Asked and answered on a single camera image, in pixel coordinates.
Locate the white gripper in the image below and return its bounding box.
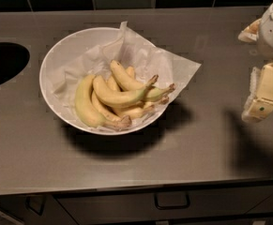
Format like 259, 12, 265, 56
238, 3, 273, 123

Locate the small inner banana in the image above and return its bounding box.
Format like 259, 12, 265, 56
106, 66, 170, 120

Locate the white bowl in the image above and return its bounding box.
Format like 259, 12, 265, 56
39, 27, 166, 135

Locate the large left banana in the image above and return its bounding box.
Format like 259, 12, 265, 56
74, 74, 131, 128

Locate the white paper liner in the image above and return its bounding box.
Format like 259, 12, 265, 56
50, 21, 203, 130

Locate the grey cabinet drawer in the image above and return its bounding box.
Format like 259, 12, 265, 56
56, 186, 273, 225

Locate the black round sink hole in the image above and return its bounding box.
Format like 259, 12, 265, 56
0, 42, 30, 85

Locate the black drawer handle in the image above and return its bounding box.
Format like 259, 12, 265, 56
154, 191, 190, 210

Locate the left cabinet handle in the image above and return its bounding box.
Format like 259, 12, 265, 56
25, 195, 46, 217

